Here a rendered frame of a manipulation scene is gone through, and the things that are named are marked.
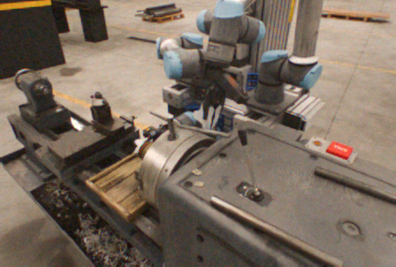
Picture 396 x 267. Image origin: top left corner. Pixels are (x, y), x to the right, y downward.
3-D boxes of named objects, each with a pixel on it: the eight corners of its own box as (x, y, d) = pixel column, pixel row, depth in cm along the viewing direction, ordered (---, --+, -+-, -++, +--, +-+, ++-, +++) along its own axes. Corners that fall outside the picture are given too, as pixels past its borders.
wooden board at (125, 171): (189, 174, 129) (189, 168, 127) (128, 223, 106) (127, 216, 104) (148, 150, 146) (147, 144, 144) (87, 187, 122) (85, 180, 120)
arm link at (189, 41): (206, 60, 152) (206, 35, 145) (182, 62, 150) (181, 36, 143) (201, 53, 162) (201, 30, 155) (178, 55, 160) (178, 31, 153)
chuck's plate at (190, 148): (222, 181, 115) (219, 121, 96) (170, 236, 96) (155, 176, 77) (215, 177, 117) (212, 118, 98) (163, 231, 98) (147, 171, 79)
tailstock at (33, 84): (72, 118, 176) (60, 75, 160) (41, 131, 163) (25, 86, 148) (50, 104, 192) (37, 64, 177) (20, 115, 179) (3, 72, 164)
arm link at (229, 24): (253, 6, 71) (233, -2, 65) (242, 49, 74) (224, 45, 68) (229, 3, 76) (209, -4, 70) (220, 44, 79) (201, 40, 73)
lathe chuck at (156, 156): (215, 177, 117) (212, 118, 98) (163, 231, 98) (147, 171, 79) (199, 168, 121) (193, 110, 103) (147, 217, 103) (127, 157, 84)
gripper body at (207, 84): (202, 96, 84) (211, 57, 81) (225, 105, 79) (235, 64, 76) (187, 98, 78) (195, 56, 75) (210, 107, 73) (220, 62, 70)
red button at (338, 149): (352, 153, 82) (354, 147, 81) (346, 163, 78) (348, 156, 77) (331, 145, 85) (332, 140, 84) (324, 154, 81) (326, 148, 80)
